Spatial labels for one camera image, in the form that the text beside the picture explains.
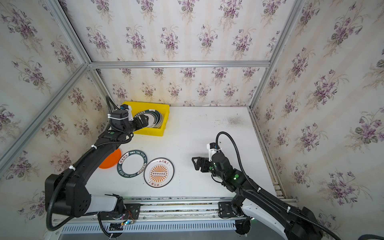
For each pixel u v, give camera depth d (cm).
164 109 121
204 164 68
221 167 59
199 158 69
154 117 107
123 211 71
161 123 105
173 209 75
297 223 41
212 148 70
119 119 61
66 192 40
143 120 75
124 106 73
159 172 86
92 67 94
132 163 92
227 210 73
